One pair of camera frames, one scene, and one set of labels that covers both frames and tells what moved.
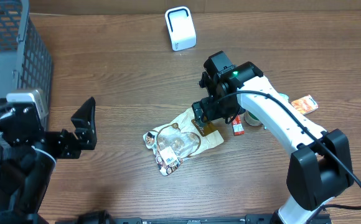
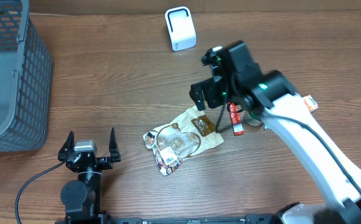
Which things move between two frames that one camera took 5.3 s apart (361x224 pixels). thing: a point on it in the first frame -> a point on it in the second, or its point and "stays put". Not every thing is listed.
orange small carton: [305, 104] stays put
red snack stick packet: [238, 127] stays put
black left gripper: [84, 130] -> [106, 162]
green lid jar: [250, 120] stays put
